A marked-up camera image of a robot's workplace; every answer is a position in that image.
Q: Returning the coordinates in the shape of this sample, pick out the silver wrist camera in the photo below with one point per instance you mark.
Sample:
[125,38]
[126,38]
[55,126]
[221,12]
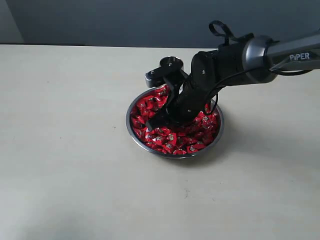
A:
[156,77]

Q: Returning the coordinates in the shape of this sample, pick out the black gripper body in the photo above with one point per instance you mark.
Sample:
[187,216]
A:
[185,106]

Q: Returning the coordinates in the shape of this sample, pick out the round steel bowl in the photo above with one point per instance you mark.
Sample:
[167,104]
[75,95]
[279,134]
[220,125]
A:
[175,156]

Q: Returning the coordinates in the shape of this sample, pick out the pile of red candies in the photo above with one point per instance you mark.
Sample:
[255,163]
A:
[175,142]

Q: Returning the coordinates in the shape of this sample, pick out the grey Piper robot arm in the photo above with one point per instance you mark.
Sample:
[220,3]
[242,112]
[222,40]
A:
[257,60]

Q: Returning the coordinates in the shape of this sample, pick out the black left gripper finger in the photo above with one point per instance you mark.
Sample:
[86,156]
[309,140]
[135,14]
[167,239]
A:
[158,120]

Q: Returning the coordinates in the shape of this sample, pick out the steel cup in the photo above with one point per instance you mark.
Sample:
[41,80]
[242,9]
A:
[171,64]

